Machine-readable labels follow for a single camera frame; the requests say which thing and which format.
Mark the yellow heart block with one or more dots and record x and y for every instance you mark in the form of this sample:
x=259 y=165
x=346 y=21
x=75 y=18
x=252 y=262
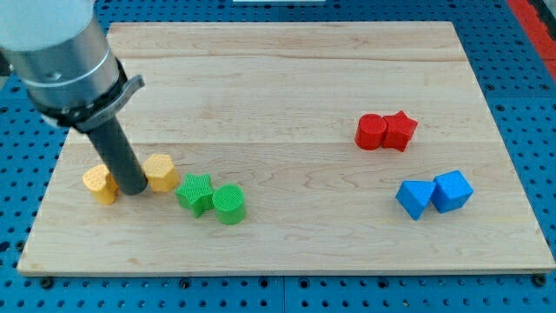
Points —
x=101 y=184

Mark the blue triangle block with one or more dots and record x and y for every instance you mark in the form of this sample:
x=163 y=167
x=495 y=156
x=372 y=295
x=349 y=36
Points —
x=414 y=196

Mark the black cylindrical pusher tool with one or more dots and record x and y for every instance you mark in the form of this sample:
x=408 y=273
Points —
x=114 y=149

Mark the red cylinder block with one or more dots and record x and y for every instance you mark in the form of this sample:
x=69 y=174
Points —
x=370 y=131

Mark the wooden board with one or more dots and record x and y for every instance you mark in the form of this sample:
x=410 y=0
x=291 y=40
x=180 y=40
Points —
x=274 y=107

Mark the green star block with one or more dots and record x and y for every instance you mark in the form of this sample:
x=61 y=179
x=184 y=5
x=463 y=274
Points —
x=195 y=193

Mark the yellow pentagon block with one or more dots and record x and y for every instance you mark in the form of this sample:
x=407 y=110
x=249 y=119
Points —
x=161 y=173

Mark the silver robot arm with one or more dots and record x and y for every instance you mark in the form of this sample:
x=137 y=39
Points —
x=61 y=54

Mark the green cylinder block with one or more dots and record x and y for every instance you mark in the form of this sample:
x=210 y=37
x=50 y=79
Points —
x=229 y=202

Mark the blue cube block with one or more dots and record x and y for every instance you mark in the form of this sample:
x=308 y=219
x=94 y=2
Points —
x=451 y=192

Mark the red star block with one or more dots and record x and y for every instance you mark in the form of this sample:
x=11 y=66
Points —
x=400 y=130

